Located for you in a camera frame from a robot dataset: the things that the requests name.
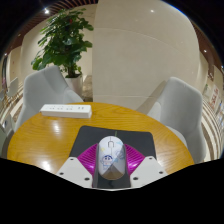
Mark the white power strip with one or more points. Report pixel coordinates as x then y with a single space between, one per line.
66 111

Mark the black square mouse pad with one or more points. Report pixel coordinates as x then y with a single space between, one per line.
86 136

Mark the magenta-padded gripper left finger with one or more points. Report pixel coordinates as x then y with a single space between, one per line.
85 163

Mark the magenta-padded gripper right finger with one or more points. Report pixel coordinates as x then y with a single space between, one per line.
140 164

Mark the white cartoon-print computer mouse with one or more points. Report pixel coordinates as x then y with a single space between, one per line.
111 156

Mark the green potted plant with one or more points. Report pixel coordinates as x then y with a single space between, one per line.
63 40

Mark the light grey shell chair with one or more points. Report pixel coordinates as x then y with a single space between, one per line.
41 91
181 113

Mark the group of grey chairs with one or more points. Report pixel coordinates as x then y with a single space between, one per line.
10 90

